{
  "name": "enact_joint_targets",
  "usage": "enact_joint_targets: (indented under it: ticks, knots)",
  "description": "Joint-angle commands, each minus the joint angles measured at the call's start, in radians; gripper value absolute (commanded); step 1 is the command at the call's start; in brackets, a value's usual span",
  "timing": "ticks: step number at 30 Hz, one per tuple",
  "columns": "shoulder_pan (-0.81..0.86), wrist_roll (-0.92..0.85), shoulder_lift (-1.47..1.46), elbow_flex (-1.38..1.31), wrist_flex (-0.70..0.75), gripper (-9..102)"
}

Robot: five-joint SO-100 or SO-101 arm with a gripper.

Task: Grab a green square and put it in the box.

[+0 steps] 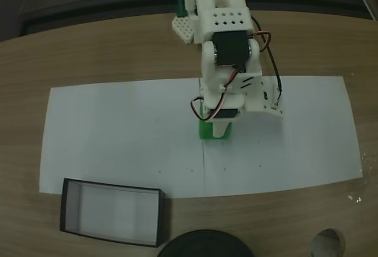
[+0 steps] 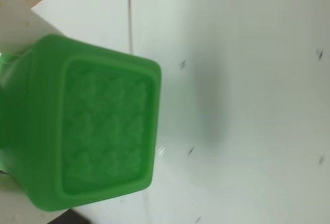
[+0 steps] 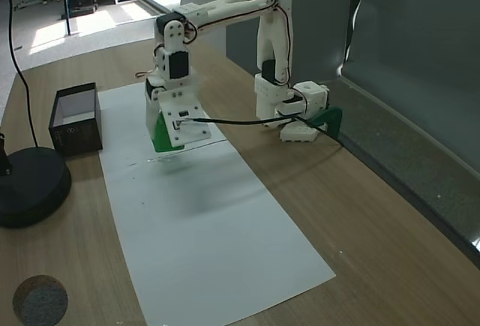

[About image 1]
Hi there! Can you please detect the green cube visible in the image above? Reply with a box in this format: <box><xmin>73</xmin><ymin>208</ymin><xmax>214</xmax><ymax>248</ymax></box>
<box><xmin>197</xmin><ymin>103</ymin><xmax>233</xmax><ymax>141</ymax></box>

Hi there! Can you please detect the white perforated base plate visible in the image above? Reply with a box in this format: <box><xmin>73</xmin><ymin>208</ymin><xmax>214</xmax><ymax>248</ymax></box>
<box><xmin>172</xmin><ymin>15</ymin><xmax>197</xmax><ymax>44</ymax></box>

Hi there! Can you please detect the black camera cable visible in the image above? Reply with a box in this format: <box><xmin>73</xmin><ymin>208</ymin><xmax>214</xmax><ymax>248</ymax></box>
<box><xmin>250</xmin><ymin>17</ymin><xmax>284</xmax><ymax>105</ymax></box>

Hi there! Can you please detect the black round object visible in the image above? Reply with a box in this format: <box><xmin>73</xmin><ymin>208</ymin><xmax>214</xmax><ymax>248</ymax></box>
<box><xmin>157</xmin><ymin>229</ymin><xmax>256</xmax><ymax>257</ymax></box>

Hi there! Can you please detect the green clamp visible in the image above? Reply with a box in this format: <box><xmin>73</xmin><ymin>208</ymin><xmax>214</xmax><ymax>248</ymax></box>
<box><xmin>176</xmin><ymin>0</ymin><xmax>189</xmax><ymax>18</ymax></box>

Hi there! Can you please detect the grey spoon-shaped object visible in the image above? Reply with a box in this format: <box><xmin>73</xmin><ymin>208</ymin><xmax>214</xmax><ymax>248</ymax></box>
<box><xmin>308</xmin><ymin>228</ymin><xmax>347</xmax><ymax>257</ymax></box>

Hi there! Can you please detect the red black white servo cable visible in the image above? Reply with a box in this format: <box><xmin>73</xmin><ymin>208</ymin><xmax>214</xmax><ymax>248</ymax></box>
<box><xmin>190</xmin><ymin>68</ymin><xmax>240</xmax><ymax>122</ymax></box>

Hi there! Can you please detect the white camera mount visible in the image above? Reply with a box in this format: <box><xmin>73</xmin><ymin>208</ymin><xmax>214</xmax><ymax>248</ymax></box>
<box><xmin>244</xmin><ymin>76</ymin><xmax>285</xmax><ymax>119</ymax></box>

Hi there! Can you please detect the dark brown open box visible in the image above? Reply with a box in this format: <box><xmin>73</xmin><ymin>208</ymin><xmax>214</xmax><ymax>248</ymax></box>
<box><xmin>59</xmin><ymin>177</ymin><xmax>168</xmax><ymax>248</ymax></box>

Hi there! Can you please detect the white paper sheet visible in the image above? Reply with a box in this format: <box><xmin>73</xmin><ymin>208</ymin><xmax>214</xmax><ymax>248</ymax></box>
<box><xmin>39</xmin><ymin>79</ymin><xmax>206</xmax><ymax>201</ymax></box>
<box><xmin>199</xmin><ymin>75</ymin><xmax>364</xmax><ymax>196</ymax></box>

